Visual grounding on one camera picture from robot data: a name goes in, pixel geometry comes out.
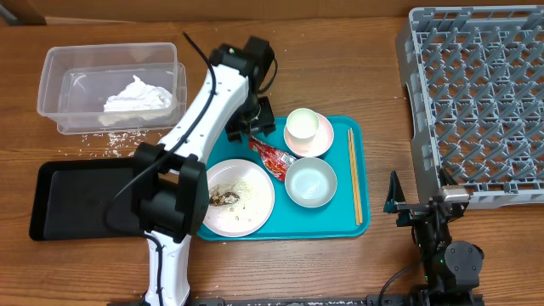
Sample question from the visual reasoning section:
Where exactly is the white tissue pile in bin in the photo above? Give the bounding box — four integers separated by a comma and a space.
99, 75, 173, 126

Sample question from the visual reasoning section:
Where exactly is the grey green bowl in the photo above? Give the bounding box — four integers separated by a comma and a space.
285, 157, 337, 208

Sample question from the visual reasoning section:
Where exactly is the red snack wrapper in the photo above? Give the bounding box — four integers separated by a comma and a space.
249, 137, 297, 182

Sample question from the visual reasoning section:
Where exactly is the wooden chopstick left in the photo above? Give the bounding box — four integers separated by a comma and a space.
347, 128, 361, 226

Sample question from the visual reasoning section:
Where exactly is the teal serving tray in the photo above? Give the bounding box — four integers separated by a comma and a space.
197, 116, 371, 241

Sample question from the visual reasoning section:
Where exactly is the food scraps and rice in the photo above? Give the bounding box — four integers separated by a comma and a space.
208, 180, 257, 221

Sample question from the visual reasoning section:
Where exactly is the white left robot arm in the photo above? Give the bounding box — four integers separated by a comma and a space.
102, 37, 278, 305

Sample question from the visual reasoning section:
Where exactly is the large pink plate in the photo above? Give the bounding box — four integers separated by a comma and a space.
203, 159, 275, 238

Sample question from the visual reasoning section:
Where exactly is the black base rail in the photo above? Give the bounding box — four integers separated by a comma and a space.
186, 293, 426, 306

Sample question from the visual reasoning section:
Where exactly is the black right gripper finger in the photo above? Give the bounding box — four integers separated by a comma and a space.
438, 167, 457, 187
383, 171, 406, 213

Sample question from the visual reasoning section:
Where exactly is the small pink saucer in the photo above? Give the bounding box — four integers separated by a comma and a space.
284, 113, 335, 157

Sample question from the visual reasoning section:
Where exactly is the light green cup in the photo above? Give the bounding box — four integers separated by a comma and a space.
286, 108, 320, 142

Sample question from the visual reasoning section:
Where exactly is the clear plastic waste bin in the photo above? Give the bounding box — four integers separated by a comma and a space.
37, 42, 187, 134

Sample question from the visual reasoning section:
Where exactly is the grey dishwasher rack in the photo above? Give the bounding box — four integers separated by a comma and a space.
395, 5, 543, 209

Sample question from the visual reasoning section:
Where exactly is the black rectangular tray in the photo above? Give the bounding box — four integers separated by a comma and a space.
29, 158, 139, 241

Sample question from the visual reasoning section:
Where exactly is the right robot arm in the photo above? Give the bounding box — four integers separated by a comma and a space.
377, 169, 485, 305

